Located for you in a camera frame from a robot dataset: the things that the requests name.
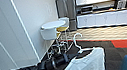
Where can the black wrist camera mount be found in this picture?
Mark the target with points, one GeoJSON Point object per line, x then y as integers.
{"type": "Point", "coordinates": [58, 53]}

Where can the grey microwave oven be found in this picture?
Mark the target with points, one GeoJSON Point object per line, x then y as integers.
{"type": "Point", "coordinates": [87, 8]}

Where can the round white high table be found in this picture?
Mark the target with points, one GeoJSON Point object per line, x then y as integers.
{"type": "Point", "coordinates": [53, 24]}

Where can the white wardrobe door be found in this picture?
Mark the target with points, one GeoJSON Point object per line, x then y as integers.
{"type": "Point", "coordinates": [9, 37]}

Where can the white T-shirt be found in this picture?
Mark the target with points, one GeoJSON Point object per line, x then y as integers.
{"type": "Point", "coordinates": [85, 68]}

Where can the pale grey hanger with T-shirt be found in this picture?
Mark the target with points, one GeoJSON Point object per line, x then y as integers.
{"type": "Point", "coordinates": [79, 50]}

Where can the white lower kitchen cabinets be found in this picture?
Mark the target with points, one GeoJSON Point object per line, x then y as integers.
{"type": "Point", "coordinates": [110, 18]}

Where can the yellow and white high stool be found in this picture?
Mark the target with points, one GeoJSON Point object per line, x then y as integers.
{"type": "Point", "coordinates": [63, 28]}

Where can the steel refrigerator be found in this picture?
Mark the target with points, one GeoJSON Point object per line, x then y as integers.
{"type": "Point", "coordinates": [66, 8]}

